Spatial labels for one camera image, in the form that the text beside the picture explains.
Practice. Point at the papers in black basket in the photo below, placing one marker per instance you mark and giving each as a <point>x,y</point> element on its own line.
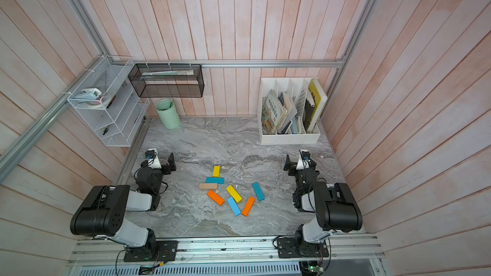
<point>171,75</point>

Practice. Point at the teal block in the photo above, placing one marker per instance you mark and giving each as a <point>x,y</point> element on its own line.
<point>258,191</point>
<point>216,180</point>

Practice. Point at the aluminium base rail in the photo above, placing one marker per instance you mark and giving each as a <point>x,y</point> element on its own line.
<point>231,250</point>

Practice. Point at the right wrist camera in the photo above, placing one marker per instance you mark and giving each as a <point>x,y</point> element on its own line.
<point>304,161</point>

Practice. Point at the long yellow block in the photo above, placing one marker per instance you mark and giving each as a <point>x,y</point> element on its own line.
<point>234,194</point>

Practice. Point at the yellow book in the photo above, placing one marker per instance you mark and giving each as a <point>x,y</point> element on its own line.
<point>314,104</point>

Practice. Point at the short yellow block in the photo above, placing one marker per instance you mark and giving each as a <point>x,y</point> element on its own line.
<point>216,172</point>

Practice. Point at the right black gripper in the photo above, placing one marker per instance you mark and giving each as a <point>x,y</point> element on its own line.
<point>293,168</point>

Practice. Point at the orange block left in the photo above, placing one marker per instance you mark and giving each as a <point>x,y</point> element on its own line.
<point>215,197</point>

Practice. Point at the black mesh wall basket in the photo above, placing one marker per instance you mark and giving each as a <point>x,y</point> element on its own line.
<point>191,88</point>

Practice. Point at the orange block right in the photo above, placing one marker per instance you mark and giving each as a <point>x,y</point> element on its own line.
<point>248,206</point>

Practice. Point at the orange block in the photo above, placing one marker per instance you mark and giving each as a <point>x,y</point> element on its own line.
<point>215,197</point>
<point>248,206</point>

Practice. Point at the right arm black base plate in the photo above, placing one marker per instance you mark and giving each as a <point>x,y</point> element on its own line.
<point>290,247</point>

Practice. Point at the natural wood block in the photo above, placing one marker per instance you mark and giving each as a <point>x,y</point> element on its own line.
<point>208,186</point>

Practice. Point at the light blue block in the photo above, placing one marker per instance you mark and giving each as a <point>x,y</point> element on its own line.
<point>234,206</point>

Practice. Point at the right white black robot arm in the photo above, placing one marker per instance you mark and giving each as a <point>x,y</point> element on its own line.
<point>333,206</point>

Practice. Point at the mint green cup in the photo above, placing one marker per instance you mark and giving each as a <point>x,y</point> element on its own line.
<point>167,112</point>

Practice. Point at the white tape dispenser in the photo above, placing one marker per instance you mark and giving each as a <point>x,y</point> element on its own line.
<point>89,96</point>

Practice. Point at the illustrated children's book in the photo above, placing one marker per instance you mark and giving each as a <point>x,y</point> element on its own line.
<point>273,114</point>

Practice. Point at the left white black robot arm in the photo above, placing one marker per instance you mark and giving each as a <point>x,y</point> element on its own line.
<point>101,216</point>

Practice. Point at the white wire shelf rack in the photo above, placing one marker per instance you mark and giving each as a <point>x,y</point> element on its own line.
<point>117,120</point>

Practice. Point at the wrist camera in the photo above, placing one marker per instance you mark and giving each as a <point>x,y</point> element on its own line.
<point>152,158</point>
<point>304,161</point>

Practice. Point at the grey blue books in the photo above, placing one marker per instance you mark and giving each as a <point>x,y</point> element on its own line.
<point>288,103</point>

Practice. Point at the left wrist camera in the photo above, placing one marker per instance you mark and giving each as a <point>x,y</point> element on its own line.
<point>152,158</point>

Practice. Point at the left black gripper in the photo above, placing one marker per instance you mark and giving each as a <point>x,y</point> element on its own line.
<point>167,170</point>

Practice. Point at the white file organizer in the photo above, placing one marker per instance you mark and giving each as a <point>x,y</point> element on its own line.
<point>295,132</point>

